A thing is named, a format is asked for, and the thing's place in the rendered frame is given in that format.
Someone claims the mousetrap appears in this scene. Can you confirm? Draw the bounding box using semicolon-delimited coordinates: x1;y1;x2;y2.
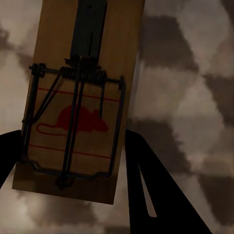
12;0;145;205

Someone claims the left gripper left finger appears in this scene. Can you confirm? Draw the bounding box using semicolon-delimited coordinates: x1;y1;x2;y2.
0;130;21;188

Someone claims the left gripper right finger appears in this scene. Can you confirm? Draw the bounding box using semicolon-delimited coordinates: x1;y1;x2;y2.
125;130;212;234

